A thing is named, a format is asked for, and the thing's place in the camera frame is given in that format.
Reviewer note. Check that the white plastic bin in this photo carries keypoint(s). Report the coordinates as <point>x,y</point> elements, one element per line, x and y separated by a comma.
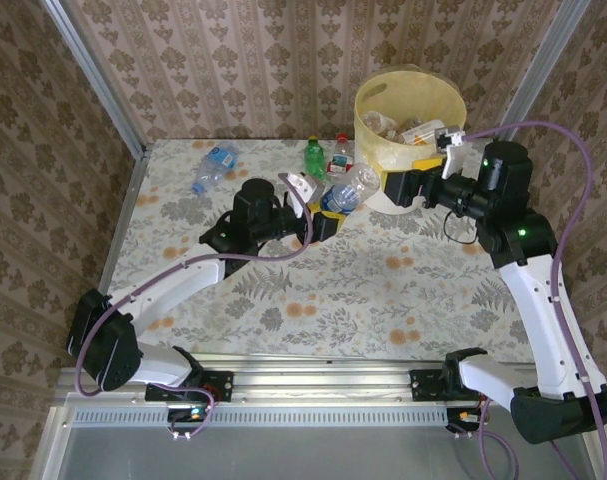
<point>378,205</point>

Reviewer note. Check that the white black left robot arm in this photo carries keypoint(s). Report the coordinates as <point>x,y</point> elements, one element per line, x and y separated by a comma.
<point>183,285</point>

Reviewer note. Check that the crushed bottle light blue label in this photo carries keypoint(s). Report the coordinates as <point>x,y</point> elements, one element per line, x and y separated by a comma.
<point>220,156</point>

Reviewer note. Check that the small circuit board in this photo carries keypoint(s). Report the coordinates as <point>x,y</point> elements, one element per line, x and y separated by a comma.
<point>190,412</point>
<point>463,417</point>

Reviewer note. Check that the yellow plastic bin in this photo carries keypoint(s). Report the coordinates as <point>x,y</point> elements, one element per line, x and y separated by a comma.
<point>413,90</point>

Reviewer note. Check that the aluminium table side rail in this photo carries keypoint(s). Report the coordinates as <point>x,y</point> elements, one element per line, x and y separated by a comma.
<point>120,230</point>

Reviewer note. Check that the aluminium base beam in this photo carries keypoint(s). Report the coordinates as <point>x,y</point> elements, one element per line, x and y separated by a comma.
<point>323,380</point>

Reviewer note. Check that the green bottle yellow cap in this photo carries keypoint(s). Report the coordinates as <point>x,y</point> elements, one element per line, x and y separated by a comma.
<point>315,157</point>

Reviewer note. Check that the aluminium frame post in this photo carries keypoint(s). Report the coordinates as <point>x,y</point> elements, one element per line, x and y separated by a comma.
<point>98,75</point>
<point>551,50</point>

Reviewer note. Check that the grey metal panel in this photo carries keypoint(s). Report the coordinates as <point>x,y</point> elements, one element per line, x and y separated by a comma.
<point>308,455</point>

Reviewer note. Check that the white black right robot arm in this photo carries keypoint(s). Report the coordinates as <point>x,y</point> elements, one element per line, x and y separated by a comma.
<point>538,310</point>

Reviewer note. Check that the long clear bottle blue label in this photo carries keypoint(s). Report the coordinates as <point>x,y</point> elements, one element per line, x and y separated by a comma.
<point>340,197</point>

